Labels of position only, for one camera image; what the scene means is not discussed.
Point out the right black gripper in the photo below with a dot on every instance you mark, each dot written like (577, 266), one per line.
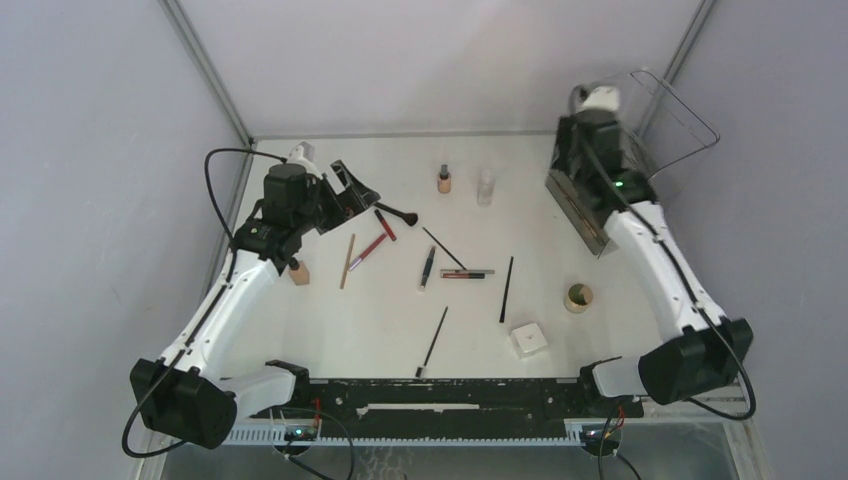
(565, 139)

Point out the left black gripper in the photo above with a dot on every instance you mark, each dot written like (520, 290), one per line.
(352, 201)

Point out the clear acrylic organizer box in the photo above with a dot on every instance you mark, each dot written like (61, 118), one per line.
(660, 133)

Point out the red lip gloss silver cap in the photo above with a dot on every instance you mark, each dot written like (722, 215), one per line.
(366, 252)

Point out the gold eyebrow pencil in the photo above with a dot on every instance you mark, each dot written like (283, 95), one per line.
(348, 260)

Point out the black concealer tube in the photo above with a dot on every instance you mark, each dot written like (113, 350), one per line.
(427, 268)

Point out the black makeup brush front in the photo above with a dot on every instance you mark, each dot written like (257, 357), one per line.
(420, 370)

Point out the black makeup brush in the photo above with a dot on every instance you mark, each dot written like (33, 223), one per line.
(505, 297)
(420, 370)

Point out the red lip gloss black cap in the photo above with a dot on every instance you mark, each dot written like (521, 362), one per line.
(385, 225)

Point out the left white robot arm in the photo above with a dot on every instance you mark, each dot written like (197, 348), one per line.
(183, 393)

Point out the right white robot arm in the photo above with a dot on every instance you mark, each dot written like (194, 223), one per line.
(701, 348)

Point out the black makeup brush right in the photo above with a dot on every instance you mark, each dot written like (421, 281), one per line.
(505, 297)

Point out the black powder brush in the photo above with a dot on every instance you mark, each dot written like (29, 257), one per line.
(410, 219)

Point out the square foundation bottle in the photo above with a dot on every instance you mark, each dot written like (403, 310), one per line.
(298, 272)

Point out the thin black liner pencil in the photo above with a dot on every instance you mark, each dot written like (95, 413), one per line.
(444, 249)

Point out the foundation bottle with pump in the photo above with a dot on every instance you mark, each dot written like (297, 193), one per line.
(444, 182)

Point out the clear plastic bottle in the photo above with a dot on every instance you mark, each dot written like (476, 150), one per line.
(485, 187)

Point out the silver and red lip pencils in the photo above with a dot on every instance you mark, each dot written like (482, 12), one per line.
(466, 274)

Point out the gold round jar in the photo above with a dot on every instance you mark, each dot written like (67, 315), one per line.
(578, 298)

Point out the white cube box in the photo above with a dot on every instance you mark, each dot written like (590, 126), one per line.
(528, 340)

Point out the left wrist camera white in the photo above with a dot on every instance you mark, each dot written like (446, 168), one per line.
(302, 154)

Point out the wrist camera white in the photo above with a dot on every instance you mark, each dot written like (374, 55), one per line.
(302, 154)
(601, 97)

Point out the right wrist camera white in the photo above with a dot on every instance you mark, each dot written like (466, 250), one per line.
(601, 97)

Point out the black mounting rail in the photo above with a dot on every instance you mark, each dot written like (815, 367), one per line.
(450, 409)

